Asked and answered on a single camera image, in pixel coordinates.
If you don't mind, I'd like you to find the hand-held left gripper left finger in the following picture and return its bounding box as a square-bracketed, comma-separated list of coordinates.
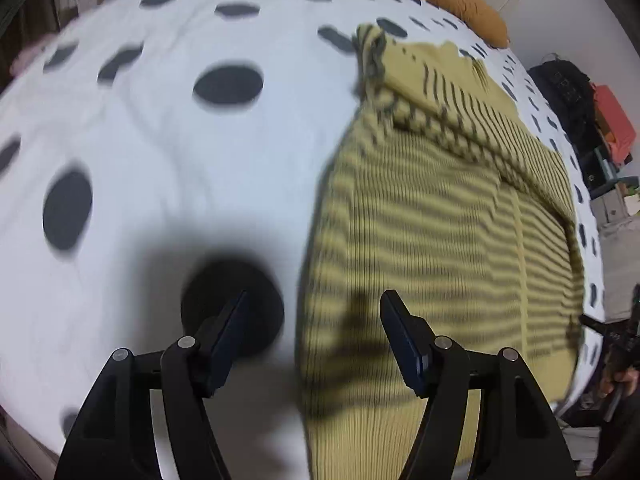
[54, 289, 249, 480]

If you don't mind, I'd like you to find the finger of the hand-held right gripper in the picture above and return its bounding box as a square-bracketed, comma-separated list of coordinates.
[579, 314, 615, 337]

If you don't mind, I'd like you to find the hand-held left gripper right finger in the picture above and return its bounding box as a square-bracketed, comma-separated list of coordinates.
[379, 289, 581, 480]

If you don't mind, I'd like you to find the yellow striped knit sweater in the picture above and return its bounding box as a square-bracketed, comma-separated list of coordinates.
[295, 24, 588, 480]

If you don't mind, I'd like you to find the person's right hand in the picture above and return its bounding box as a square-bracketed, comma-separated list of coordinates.
[600, 366, 640, 398]

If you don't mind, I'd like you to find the white drawer cabinet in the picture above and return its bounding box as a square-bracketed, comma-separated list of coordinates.
[590, 190, 640, 227]

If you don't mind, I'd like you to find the teal shelf unit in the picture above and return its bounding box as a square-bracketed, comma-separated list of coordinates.
[582, 147, 640, 198]

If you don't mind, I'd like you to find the white polka dot bed blanket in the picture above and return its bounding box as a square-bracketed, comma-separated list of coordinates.
[0, 0, 608, 480]

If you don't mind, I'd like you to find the black backpack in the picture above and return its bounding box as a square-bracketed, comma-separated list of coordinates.
[529, 54, 601, 161]

